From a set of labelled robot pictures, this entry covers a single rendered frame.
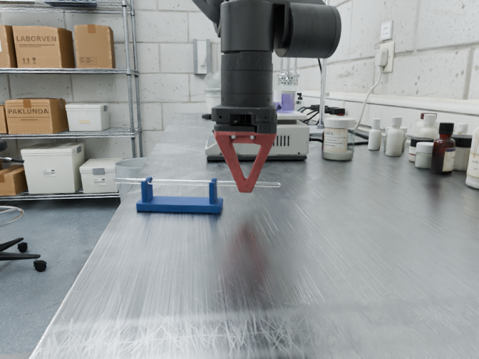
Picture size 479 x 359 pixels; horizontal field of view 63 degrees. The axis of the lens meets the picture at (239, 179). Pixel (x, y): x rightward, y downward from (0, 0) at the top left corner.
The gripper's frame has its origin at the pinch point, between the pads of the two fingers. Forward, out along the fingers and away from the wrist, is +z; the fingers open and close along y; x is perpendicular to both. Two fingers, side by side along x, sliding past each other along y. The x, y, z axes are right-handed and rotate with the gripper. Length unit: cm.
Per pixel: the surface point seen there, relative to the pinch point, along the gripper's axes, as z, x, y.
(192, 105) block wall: 6, 61, 270
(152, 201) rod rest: 2.1, 11.0, -0.6
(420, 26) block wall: -26, -40, 66
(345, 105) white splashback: -4, -29, 101
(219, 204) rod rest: 2.1, 3.0, -1.3
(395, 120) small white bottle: -4.3, -27.6, 37.7
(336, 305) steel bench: 3.0, -7.6, -20.0
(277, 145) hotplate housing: 0.0, -4.0, 30.1
